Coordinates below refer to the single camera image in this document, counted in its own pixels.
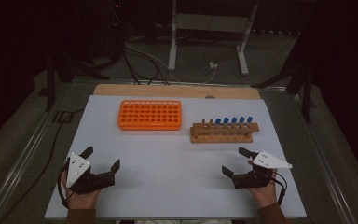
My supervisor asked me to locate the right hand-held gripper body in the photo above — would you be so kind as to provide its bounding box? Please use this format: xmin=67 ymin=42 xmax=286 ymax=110
xmin=231 ymin=150 xmax=293 ymax=189

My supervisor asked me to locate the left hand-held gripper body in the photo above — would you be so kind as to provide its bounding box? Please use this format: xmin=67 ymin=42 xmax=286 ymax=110
xmin=65 ymin=152 xmax=117 ymax=195

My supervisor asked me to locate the wooden test tube rack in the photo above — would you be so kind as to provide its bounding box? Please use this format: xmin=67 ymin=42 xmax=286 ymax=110
xmin=189 ymin=119 xmax=260 ymax=145

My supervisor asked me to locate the orange plastic test tube rack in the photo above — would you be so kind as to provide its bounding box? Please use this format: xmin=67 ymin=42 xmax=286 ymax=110
xmin=117 ymin=99 xmax=183 ymax=131

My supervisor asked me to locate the person's left hand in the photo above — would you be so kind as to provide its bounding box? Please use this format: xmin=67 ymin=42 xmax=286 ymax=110
xmin=60 ymin=161 xmax=103 ymax=210

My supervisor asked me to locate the person's right hand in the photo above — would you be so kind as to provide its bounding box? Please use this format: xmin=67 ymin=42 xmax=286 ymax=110
xmin=249 ymin=174 xmax=278 ymax=209

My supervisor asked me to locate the white table board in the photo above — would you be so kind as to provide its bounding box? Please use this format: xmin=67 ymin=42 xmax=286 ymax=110
xmin=44 ymin=94 xmax=308 ymax=220

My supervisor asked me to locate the black tripod stand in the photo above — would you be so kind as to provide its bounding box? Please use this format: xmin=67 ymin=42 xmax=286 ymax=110
xmin=251 ymin=46 xmax=315 ymax=124
xmin=45 ymin=50 xmax=111 ymax=112

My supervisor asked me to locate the dark equipment rack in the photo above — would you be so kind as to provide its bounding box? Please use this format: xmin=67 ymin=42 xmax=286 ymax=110
xmin=105 ymin=0 xmax=129 ymax=60

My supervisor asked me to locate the white metal stand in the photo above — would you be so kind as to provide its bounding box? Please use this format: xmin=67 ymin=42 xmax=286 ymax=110
xmin=167 ymin=0 xmax=259 ymax=77

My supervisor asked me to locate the left hand-held gripper black cable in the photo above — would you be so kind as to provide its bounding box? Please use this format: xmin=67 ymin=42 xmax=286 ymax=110
xmin=57 ymin=160 xmax=76 ymax=209

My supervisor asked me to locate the hand-held gripper black cable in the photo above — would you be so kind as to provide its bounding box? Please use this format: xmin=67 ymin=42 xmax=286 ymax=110
xmin=57 ymin=160 xmax=76 ymax=209
xmin=267 ymin=169 xmax=288 ymax=206

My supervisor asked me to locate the right hand-held gripper black cable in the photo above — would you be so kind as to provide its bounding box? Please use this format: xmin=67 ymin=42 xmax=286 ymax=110
xmin=267 ymin=169 xmax=288 ymax=206

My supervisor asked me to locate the black floor cable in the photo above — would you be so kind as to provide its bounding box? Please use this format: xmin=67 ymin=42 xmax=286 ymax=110
xmin=124 ymin=46 xmax=171 ymax=86
xmin=0 ymin=107 xmax=86 ymax=224
xmin=122 ymin=49 xmax=142 ymax=86

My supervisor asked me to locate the metal floor rail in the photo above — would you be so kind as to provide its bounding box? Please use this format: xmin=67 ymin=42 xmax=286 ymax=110
xmin=0 ymin=81 xmax=76 ymax=224
xmin=288 ymin=92 xmax=358 ymax=224

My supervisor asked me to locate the white plug cable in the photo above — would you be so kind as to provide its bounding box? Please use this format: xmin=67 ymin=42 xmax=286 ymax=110
xmin=202 ymin=67 xmax=217 ymax=84

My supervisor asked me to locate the long white floor cable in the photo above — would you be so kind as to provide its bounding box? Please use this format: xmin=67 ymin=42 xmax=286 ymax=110
xmin=124 ymin=36 xmax=181 ymax=83

